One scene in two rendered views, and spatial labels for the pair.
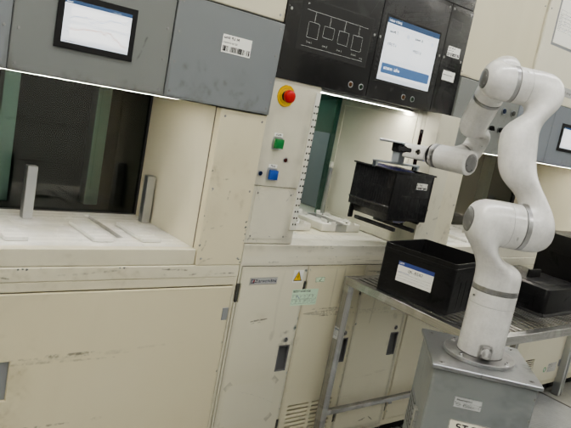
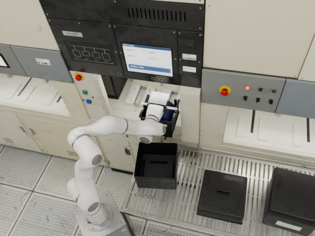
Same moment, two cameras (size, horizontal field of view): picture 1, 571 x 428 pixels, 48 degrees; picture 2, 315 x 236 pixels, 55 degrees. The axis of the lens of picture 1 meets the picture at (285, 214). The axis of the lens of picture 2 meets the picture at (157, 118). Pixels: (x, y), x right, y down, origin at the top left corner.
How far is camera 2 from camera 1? 2.68 m
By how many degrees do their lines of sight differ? 65
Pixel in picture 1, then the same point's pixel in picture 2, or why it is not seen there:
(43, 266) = (26, 112)
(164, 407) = not seen: hidden behind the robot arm
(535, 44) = (305, 45)
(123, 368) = (65, 138)
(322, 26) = (80, 51)
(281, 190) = (97, 106)
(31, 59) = not seen: outside the picture
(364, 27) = (107, 49)
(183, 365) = not seen: hidden behind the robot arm
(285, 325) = (123, 144)
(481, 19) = (216, 34)
